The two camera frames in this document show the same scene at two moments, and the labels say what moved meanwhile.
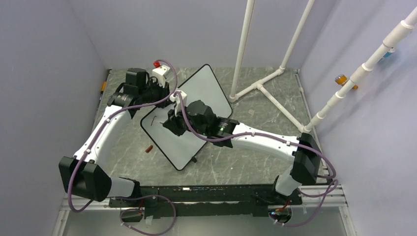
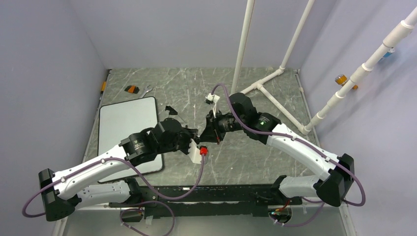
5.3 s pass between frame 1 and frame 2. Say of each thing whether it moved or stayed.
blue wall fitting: stayed
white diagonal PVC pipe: stayed
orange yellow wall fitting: stayed
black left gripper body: moved
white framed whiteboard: moved
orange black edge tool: stayed
